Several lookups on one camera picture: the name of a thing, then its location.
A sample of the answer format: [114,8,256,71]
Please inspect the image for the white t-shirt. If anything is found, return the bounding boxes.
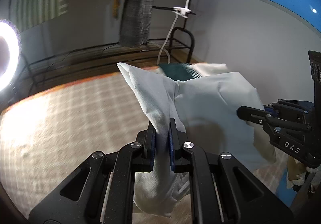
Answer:
[118,63,276,217]

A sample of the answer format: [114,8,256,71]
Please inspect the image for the black metal clothes rack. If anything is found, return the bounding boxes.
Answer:
[15,0,199,89]

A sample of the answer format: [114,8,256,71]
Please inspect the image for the right gloved hand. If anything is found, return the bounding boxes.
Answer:
[286,157,320,194]

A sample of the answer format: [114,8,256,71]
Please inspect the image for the white folded garment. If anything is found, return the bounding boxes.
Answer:
[192,63,229,77]

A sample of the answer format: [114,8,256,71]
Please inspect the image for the plaid bed blanket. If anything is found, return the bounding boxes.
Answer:
[1,74,284,217]

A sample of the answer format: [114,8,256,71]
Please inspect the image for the dark green folded garment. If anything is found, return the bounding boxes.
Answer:
[159,63,202,81]

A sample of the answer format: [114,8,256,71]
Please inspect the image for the white lamp cable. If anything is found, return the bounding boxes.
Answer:
[157,14,179,64]

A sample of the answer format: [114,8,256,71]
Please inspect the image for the ring light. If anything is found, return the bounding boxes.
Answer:
[1,20,21,91]

